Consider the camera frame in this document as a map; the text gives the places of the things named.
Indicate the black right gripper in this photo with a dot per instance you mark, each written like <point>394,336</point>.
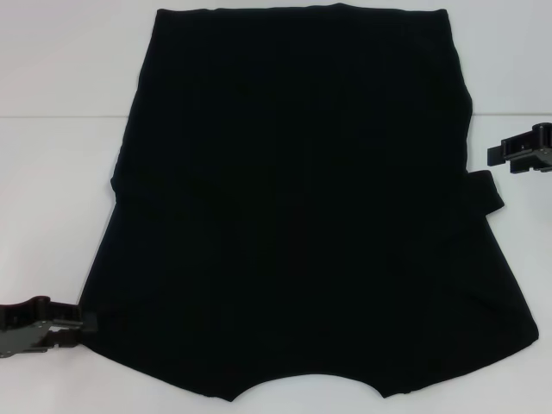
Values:
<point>544,146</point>

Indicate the black shirt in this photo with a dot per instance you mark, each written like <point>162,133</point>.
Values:
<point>302,172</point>

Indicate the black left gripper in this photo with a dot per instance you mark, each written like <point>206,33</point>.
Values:
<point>21,332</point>

